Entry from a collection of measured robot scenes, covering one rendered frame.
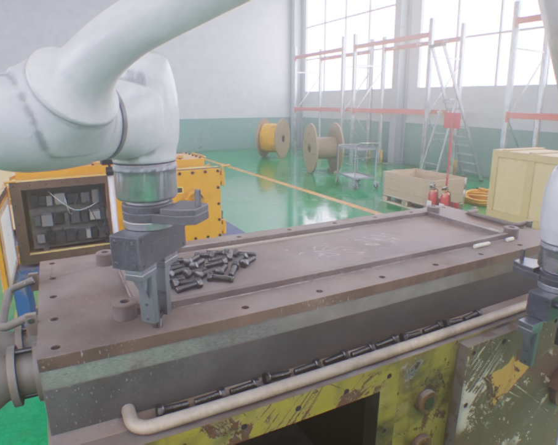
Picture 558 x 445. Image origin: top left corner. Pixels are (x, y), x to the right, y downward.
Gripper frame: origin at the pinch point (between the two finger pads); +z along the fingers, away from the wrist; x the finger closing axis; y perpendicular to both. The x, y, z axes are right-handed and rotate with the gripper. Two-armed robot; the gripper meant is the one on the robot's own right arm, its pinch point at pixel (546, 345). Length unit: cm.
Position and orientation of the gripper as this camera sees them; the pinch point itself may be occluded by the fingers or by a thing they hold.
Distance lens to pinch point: 108.8
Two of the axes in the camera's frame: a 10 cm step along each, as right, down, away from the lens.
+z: 0.0, 9.7, 2.6
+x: 8.7, -1.3, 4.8
